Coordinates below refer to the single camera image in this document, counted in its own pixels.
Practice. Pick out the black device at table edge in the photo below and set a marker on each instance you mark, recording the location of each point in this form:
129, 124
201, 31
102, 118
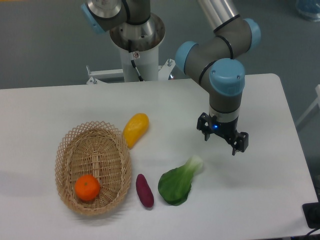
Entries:
312, 214

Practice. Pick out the orange fruit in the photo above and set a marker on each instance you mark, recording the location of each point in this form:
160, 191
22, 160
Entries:
87, 187

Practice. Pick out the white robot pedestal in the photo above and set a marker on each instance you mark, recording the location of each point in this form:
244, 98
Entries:
138, 47

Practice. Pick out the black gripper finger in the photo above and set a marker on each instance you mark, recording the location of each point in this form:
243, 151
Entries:
204, 125
240, 142

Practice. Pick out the blue object top right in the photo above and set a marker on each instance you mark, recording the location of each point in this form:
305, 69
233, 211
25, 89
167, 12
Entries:
308, 9

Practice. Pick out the purple sweet potato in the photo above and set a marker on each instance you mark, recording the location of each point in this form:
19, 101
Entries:
144, 192

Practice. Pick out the yellow mango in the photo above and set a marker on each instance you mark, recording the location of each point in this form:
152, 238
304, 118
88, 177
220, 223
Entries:
135, 128

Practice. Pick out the green bok choy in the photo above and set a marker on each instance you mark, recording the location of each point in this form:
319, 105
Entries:
175, 185

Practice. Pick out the woven wicker basket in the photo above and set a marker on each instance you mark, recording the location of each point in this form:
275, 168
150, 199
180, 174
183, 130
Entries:
99, 149

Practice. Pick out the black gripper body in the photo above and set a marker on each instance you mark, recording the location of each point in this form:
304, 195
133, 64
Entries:
225, 130

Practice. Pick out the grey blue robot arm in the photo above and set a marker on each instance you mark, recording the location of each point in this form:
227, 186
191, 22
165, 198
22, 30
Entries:
213, 65

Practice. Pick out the white frame at right edge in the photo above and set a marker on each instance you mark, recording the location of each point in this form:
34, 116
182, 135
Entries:
310, 111

